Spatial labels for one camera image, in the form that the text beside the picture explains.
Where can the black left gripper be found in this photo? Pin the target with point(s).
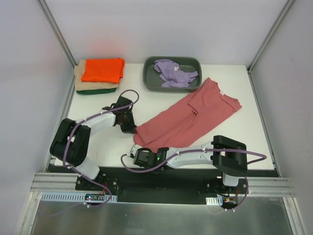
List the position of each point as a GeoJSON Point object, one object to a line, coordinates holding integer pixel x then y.
{"type": "Point", "coordinates": [128, 122]}

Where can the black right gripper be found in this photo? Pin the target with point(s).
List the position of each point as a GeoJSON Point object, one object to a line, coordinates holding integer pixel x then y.
{"type": "Point", "coordinates": [136, 158]}

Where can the pink t shirt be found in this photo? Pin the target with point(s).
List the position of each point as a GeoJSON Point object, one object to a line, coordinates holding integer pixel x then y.
{"type": "Point", "coordinates": [189, 119]}

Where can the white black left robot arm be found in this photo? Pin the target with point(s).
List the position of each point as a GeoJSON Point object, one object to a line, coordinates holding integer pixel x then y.
{"type": "Point", "coordinates": [71, 142]}

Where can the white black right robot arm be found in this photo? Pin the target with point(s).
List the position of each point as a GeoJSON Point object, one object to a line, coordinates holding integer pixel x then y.
{"type": "Point", "coordinates": [225, 154]}

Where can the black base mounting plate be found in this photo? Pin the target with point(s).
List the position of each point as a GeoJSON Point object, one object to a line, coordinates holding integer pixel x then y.
{"type": "Point", "coordinates": [180, 186]}

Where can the dark green folded t shirt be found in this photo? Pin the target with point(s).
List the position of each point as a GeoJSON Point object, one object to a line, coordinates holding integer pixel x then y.
{"type": "Point", "coordinates": [98, 91]}

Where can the dark green plastic bin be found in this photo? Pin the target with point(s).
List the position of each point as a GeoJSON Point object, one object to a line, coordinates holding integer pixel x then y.
{"type": "Point", "coordinates": [153, 81]}

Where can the orange folded t shirt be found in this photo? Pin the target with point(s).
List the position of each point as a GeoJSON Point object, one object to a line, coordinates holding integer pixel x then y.
{"type": "Point", "coordinates": [104, 70]}

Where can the lavender crumpled t shirt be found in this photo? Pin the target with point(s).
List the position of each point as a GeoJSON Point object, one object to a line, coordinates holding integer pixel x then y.
{"type": "Point", "coordinates": [172, 75]}

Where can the beige folded t shirt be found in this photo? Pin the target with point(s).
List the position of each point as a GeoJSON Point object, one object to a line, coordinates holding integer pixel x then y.
{"type": "Point", "coordinates": [79, 71]}

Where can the right white cable duct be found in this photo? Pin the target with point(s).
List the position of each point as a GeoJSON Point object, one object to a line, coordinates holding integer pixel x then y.
{"type": "Point", "coordinates": [220, 200]}

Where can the white cable duct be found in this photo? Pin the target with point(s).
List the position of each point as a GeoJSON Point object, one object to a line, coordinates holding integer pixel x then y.
{"type": "Point", "coordinates": [77, 197]}
{"type": "Point", "coordinates": [220, 200]}

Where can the left white cable duct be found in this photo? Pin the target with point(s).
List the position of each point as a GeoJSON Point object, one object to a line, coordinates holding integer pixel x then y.
{"type": "Point", "coordinates": [77, 197]}

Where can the left aluminium frame post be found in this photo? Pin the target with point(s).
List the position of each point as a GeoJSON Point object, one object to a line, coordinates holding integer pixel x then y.
{"type": "Point", "coordinates": [56, 30]}

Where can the aluminium frame post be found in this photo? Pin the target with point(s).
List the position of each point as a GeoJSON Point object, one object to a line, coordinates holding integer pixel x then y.
{"type": "Point", "coordinates": [56, 30]}
{"type": "Point", "coordinates": [278, 21]}

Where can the right aluminium frame post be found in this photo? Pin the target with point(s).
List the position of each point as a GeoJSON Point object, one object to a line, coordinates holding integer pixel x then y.
{"type": "Point", "coordinates": [278, 21]}

